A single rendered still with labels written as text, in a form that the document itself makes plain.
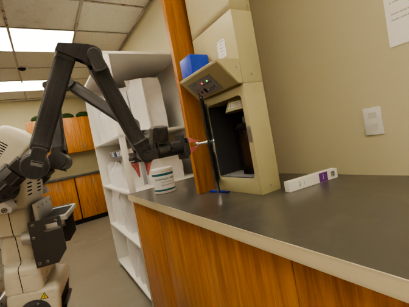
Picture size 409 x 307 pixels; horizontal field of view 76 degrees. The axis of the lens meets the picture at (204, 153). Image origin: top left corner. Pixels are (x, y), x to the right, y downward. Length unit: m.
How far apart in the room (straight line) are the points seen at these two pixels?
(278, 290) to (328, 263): 0.25
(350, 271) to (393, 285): 0.07
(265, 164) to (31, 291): 0.98
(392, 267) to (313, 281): 0.20
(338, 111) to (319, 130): 0.13
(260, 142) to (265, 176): 0.15
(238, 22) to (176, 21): 0.42
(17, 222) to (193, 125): 0.84
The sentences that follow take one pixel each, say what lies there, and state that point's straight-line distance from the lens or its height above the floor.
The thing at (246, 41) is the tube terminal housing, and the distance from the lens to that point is 1.20.
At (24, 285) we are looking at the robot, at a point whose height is 0.83.
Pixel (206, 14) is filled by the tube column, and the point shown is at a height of 1.77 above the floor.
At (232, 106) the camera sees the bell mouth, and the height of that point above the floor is 1.34.
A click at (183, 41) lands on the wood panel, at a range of 1.48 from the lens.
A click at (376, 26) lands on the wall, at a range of 1.31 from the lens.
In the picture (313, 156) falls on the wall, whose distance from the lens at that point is 1.47.
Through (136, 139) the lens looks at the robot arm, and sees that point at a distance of 0.99.
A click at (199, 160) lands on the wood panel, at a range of 1.38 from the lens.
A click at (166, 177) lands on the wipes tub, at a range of 1.59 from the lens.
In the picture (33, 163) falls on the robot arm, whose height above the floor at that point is 1.24.
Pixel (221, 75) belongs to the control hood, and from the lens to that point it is 1.11.
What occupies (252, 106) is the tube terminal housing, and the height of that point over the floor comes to 1.31.
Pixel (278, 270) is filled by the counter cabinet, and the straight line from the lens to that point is 0.79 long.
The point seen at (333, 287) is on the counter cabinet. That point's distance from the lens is 0.69.
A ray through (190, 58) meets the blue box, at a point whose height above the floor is 1.58.
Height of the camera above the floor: 1.21
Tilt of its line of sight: 3 degrees down
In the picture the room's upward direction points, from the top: 11 degrees counter-clockwise
